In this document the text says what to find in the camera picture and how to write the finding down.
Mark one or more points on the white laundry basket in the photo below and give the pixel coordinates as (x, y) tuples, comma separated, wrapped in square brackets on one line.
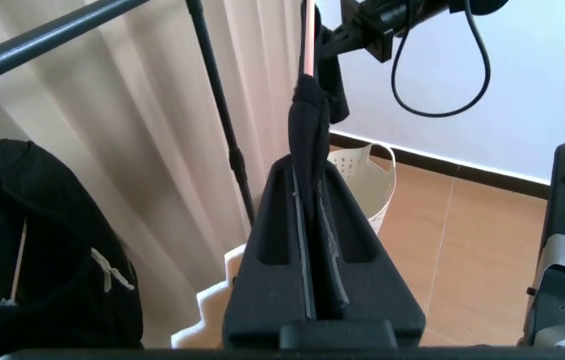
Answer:
[(372, 185)]

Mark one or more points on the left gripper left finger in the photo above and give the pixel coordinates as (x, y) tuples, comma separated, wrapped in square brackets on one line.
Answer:
[(262, 300)]

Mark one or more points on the beige curtain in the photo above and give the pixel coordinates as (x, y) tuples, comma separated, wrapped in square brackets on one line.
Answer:
[(137, 150)]

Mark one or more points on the black t-shirt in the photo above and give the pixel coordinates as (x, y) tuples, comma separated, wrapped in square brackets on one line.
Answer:
[(307, 125)]

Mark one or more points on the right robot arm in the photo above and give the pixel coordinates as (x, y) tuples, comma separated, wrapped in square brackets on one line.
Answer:
[(482, 6)]

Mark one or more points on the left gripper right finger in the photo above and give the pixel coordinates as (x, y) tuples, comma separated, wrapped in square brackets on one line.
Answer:
[(382, 300)]

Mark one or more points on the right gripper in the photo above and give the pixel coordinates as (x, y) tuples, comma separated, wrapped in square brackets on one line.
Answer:
[(387, 12)]

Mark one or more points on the black clothes rack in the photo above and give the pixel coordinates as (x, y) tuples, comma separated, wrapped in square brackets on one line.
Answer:
[(37, 42)]

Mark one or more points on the black shorts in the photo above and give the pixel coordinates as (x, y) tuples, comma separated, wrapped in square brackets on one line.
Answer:
[(62, 200)]

